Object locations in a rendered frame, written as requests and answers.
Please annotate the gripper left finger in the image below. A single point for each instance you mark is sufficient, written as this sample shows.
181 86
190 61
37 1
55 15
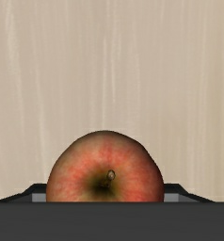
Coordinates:
35 193

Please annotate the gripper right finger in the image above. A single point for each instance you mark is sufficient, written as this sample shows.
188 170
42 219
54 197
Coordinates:
175 193

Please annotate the red apple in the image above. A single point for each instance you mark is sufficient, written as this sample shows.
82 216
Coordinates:
104 169

